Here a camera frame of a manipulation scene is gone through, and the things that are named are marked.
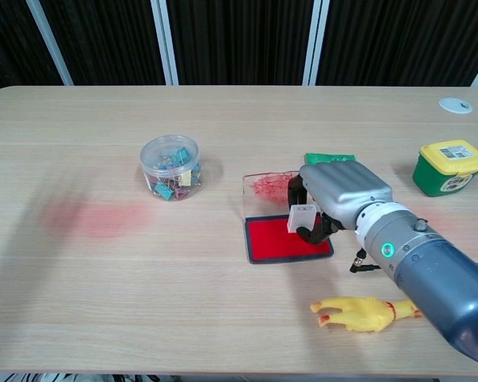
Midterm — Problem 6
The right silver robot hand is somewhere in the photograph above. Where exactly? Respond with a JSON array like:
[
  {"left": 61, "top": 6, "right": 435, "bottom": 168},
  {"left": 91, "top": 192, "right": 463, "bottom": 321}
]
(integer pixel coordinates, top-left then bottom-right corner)
[{"left": 288, "top": 160, "right": 394, "bottom": 244}]

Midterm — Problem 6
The white red stamp block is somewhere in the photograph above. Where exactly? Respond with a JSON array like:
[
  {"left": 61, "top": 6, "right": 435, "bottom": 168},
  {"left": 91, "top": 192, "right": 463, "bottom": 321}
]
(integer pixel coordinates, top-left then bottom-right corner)
[{"left": 285, "top": 204, "right": 317, "bottom": 234}]

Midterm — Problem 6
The green printed packet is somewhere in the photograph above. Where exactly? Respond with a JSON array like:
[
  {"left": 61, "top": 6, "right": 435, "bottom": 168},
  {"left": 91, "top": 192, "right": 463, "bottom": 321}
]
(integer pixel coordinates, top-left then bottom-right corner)
[{"left": 304, "top": 152, "right": 358, "bottom": 166}]

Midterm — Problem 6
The red ink pad clear lid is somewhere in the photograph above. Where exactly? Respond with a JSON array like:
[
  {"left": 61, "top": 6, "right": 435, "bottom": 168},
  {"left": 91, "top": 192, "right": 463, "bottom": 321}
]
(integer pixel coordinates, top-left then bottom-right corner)
[{"left": 241, "top": 170, "right": 335, "bottom": 266}]

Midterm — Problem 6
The green tub yellow lid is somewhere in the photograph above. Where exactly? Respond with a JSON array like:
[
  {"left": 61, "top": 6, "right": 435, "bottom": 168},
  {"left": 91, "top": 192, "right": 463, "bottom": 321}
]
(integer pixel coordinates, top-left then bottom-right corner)
[{"left": 412, "top": 138, "right": 478, "bottom": 198}]

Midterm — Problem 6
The yellow rubber chicken toy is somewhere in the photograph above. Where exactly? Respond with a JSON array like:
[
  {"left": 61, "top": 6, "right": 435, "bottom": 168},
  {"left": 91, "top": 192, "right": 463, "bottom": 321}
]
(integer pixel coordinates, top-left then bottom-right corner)
[{"left": 310, "top": 296, "right": 424, "bottom": 333}]

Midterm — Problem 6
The clear jar of binder clips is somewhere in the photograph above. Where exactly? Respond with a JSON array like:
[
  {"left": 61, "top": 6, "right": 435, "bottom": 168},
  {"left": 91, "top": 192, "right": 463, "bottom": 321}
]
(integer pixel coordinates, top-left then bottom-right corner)
[{"left": 139, "top": 134, "right": 203, "bottom": 203}]

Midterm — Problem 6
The black white patterned cloth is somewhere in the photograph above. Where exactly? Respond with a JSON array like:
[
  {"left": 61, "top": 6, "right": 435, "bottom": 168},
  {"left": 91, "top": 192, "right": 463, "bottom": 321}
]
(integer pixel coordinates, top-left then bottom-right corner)
[{"left": 2, "top": 372, "right": 164, "bottom": 382}]

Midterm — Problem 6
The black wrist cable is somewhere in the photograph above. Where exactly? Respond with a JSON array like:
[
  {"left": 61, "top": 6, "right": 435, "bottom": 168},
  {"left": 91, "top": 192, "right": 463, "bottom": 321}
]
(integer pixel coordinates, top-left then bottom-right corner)
[{"left": 349, "top": 248, "right": 383, "bottom": 274}]

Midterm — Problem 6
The white round cable grommet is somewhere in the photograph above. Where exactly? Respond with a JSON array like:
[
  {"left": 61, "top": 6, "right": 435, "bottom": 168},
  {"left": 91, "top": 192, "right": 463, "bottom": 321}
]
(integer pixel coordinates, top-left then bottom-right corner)
[{"left": 438, "top": 97, "right": 474, "bottom": 115}]

